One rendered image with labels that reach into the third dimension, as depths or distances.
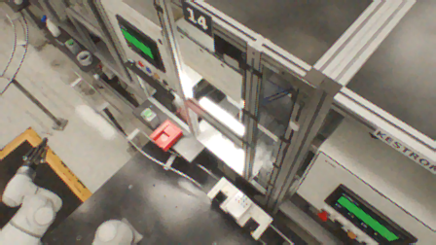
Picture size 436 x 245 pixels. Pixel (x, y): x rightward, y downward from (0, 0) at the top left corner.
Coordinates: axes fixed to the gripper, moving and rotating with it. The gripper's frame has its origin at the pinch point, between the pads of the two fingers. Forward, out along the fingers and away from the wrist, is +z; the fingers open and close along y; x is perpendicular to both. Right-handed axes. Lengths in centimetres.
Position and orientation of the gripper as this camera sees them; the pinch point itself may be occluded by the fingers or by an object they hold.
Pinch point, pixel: (44, 143)
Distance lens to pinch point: 218.1
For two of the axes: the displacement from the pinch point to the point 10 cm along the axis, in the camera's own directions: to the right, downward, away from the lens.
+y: -9.8, -1.5, -0.9
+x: -1.7, 6.9, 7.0
